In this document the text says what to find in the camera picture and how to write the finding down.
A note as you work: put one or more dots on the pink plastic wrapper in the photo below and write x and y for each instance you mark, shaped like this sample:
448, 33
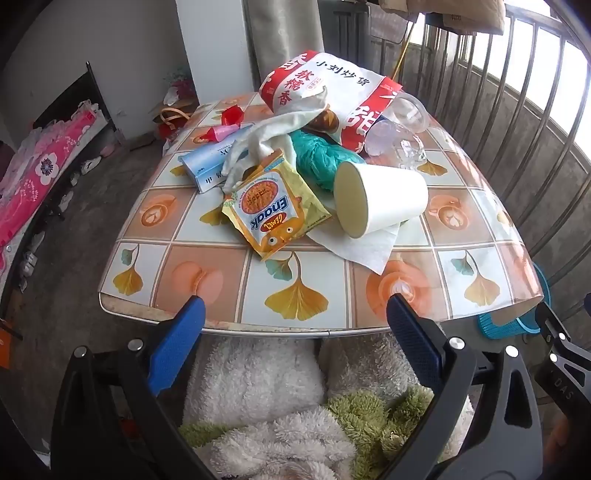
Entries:
226, 134

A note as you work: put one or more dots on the pink slipper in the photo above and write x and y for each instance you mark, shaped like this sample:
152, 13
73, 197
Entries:
109, 150

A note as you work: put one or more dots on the beige hanging cloth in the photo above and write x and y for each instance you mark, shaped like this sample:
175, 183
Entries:
461, 18

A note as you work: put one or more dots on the white paper cup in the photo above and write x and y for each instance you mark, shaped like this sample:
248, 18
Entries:
392, 194

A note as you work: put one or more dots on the blue medicine box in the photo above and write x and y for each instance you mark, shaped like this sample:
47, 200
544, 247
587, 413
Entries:
203, 161

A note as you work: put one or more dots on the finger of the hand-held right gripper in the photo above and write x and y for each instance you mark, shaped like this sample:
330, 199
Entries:
558, 369

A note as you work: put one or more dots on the flower bouquet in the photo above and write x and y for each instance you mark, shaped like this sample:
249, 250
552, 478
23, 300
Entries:
182, 87

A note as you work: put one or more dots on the grey curtain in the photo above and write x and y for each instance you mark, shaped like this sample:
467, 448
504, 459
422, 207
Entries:
281, 32

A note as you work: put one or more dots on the white wipe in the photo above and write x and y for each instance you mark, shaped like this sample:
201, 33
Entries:
272, 129

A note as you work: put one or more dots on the yellow stick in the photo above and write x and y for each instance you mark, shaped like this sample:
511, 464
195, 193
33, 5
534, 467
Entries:
401, 50

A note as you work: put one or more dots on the metal window railing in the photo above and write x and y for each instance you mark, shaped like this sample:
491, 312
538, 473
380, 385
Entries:
554, 131

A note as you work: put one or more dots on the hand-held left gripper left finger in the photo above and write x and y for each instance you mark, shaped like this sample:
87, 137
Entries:
178, 341

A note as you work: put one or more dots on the green plastic bag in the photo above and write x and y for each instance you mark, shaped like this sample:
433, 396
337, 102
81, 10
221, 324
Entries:
318, 157

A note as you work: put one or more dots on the black metal bed frame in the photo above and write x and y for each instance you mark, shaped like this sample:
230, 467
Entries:
99, 92

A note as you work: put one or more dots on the white paper napkin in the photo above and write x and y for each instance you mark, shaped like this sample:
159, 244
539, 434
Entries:
360, 249

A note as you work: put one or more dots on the clear plastic bottle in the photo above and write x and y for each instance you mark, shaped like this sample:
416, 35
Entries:
401, 115

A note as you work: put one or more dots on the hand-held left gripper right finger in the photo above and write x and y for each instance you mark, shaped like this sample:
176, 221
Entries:
415, 337

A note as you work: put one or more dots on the white slipper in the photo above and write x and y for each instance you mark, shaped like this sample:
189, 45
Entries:
91, 165

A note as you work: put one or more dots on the blue plastic basket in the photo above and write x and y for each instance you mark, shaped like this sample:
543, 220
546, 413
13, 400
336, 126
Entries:
501, 325

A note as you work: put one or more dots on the person's white fluffy robe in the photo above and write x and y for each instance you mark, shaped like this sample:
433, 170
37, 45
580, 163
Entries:
249, 383

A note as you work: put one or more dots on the red and white paper bag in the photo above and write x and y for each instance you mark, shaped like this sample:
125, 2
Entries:
332, 78

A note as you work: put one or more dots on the pink floral blanket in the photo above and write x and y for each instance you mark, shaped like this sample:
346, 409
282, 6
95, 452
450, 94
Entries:
41, 170

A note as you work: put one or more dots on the yellow snack packet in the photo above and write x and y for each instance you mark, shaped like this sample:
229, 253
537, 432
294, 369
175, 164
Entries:
268, 212

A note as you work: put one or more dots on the red plastic wrapper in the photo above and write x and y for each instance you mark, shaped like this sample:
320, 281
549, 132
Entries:
232, 115

